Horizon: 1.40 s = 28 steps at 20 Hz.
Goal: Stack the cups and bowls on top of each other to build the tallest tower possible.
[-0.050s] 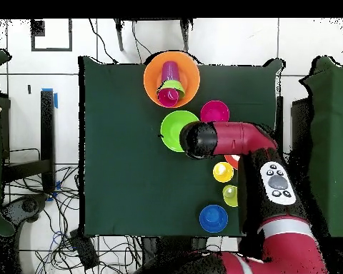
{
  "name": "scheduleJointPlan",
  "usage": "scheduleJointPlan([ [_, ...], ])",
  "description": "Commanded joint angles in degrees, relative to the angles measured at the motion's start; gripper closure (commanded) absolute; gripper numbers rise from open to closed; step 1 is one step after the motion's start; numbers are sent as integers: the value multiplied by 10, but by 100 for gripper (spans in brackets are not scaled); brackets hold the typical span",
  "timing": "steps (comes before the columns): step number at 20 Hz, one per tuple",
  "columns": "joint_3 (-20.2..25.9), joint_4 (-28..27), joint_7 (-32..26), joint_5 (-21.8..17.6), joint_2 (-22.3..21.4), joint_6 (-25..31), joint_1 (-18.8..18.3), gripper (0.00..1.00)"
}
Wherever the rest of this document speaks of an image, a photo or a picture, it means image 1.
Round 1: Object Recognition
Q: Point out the large green bowl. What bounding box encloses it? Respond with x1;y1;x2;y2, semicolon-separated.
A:
160;110;200;153

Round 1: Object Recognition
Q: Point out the pink cup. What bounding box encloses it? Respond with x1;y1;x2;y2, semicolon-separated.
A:
157;87;180;108

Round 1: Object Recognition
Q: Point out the small pink bowl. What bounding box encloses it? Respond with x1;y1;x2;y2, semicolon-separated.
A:
199;100;231;123

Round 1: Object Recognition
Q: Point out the small green bowl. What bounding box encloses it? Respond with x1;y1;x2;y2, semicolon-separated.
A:
155;79;187;100

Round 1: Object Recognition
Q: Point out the large orange bowl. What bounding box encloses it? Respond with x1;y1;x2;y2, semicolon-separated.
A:
143;51;202;108

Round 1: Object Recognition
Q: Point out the purple cup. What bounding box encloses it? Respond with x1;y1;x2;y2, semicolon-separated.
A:
160;61;180;84

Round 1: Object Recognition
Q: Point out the yellow cup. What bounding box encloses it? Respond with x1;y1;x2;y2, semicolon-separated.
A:
212;161;234;183

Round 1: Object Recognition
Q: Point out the dark green tablecloth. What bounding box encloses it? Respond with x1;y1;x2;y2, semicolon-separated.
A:
78;55;286;240

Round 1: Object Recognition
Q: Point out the wide red-orange bowl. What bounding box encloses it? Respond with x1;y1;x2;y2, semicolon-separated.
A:
224;153;242;171

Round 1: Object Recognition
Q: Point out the lime yellow-green cup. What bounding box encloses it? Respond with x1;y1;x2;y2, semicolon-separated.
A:
222;184;239;208

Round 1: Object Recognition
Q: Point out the blue bowl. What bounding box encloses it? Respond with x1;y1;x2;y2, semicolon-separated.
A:
199;204;229;234

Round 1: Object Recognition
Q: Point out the black metal stand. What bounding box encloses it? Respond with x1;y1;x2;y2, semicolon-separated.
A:
1;88;57;194

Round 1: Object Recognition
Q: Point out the black power strip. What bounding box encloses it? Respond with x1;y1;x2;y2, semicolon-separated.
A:
69;228;100;271

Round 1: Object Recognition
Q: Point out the black camera stand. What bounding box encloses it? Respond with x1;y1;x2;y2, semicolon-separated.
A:
113;18;194;53

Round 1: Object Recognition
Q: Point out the tangle of cables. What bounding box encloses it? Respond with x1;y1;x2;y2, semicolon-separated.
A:
2;148;144;274

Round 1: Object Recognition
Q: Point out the black pedestal leg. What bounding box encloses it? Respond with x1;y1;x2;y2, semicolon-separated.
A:
1;193;50;227

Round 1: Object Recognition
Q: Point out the black square frame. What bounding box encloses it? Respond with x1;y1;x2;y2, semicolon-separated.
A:
30;19;73;53

